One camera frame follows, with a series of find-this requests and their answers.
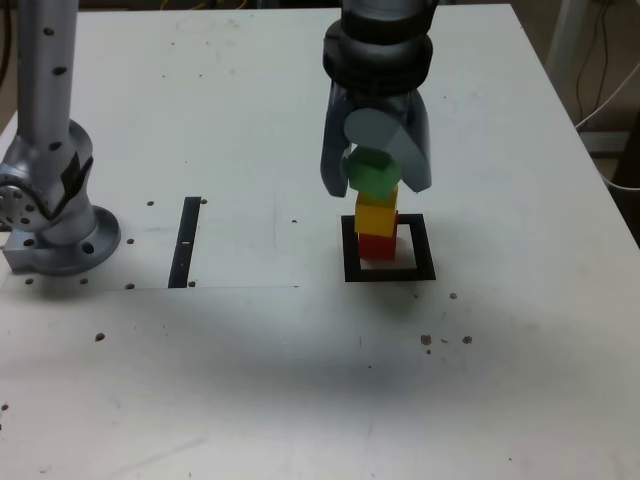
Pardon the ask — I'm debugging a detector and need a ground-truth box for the green cube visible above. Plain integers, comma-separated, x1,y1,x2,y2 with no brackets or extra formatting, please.
346,147,403,200

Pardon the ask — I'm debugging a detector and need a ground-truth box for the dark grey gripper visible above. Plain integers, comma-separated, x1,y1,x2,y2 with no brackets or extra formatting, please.
319,82,434,199

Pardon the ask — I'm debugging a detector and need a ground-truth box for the black tape strip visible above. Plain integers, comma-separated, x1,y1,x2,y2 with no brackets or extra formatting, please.
167,195,203,290

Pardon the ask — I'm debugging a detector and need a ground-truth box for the thin black background cable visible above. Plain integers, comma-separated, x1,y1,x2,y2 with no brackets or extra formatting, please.
575,0,611,121

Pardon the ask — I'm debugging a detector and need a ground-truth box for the black tape square outline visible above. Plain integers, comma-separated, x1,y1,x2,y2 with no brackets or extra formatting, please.
341,213,437,284

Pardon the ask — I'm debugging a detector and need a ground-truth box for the red cube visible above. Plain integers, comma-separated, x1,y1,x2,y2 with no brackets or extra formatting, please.
358,231,398,262

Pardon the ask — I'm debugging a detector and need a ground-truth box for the yellow cube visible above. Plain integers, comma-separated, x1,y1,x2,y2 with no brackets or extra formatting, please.
354,187,401,237

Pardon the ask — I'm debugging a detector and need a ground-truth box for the white background cable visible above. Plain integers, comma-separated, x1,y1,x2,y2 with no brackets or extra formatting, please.
573,63,640,130

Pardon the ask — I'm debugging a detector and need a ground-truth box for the white background post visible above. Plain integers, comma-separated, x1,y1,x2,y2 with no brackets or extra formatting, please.
545,0,576,76

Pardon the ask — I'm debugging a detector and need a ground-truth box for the white looping floor cable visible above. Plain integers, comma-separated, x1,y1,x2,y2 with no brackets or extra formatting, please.
595,163,640,192

